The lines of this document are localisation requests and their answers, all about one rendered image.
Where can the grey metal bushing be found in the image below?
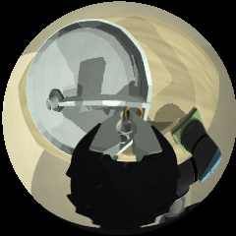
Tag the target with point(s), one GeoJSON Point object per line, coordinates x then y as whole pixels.
{"type": "Point", "coordinates": [125, 128]}
{"type": "Point", "coordinates": [124, 139]}
{"type": "Point", "coordinates": [53, 102]}

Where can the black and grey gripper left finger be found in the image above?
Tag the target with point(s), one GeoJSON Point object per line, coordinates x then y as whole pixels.
{"type": "Point", "coordinates": [100, 140]}

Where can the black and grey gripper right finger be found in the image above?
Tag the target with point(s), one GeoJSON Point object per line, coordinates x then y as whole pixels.
{"type": "Point", "coordinates": [147, 140]}

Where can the blue crate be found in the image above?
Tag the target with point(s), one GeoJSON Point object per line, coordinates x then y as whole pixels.
{"type": "Point", "coordinates": [115, 158]}

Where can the bronze bushing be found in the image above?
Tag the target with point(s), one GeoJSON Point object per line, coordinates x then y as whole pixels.
{"type": "Point", "coordinates": [139, 112]}

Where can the grey round turntable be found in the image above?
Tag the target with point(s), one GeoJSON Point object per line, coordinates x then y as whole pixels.
{"type": "Point", "coordinates": [86, 63]}

